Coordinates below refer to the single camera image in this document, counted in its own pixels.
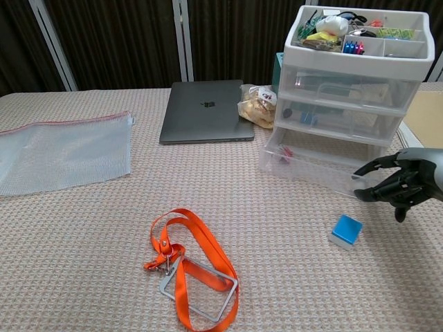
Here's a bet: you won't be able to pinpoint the orange lanyard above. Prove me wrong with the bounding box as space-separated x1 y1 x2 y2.
143 207 240 331

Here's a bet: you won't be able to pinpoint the right black-fingered grey robot hand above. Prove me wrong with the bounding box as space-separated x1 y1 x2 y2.
351 147 443 223

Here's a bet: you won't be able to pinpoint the brown patterned item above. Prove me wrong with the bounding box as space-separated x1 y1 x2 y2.
299 38 341 51

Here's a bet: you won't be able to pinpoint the white crumpled bag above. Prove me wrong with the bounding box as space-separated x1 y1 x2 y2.
315 15 349 35

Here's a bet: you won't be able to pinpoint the clear highest drawer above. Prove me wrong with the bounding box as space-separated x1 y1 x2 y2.
282 64 422 108

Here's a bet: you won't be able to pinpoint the green printed strips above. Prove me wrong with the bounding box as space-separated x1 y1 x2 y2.
297 13 319 38

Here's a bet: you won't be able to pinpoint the yellow small item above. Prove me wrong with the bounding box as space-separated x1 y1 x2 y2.
306 30 338 42

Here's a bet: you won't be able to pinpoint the green and blue packet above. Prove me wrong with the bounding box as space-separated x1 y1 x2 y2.
377 28 416 39

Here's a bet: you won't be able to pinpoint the grey closed laptop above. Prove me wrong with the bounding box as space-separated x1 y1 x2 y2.
159 79 256 145

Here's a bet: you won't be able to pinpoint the clear mesh zipper pouch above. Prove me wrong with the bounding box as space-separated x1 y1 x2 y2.
0 110 136 197

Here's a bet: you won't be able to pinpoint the clear middle drawer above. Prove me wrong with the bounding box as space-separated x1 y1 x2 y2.
275 95 405 141

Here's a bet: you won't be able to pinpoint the white partition post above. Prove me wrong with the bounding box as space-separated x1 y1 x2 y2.
172 0 195 82
29 0 78 92

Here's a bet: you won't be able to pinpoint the blue and pink cylinders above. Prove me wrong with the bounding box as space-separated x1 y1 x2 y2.
344 40 366 55

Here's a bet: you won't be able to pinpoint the tan manila folder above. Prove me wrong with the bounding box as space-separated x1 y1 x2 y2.
403 90 443 148

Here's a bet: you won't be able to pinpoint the clear metal-framed badge holder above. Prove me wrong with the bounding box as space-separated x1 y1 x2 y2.
159 257 239 322

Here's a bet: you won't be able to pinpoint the clear bag of snacks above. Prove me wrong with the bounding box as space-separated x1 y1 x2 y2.
237 84 278 131

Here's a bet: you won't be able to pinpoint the teal cardboard box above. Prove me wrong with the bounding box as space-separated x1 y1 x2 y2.
271 52 287 96

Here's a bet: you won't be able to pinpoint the white drawer organizer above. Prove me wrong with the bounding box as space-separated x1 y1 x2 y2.
275 5 435 163

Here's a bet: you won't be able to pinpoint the beige woven tablecloth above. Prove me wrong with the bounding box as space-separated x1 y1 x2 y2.
0 81 443 332

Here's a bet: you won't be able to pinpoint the small blue block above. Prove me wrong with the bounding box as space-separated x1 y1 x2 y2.
327 214 363 250

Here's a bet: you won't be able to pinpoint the clear lowest drawer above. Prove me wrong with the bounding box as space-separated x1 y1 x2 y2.
259 129 377 199

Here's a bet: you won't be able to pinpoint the white paper stack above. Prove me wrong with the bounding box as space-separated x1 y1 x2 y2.
397 124 443 150

